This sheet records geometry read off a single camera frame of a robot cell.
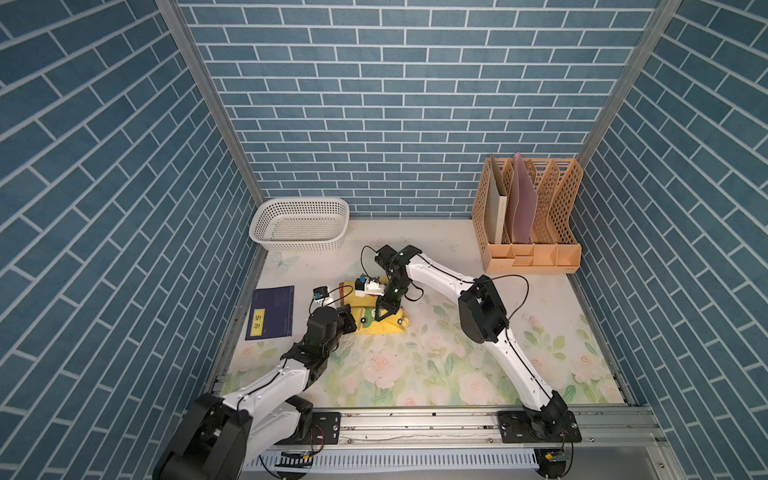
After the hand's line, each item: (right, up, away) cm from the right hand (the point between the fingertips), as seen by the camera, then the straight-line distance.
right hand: (381, 316), depth 93 cm
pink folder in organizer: (+47, +36, +6) cm, 59 cm away
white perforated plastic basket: (-34, +31, +27) cm, 53 cm away
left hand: (-6, +4, -6) cm, 10 cm away
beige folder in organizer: (+35, +34, -2) cm, 49 cm away
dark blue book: (-35, 0, +2) cm, 35 cm away
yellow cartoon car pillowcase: (-5, +3, -4) cm, 7 cm away
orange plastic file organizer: (+59, +22, +9) cm, 64 cm away
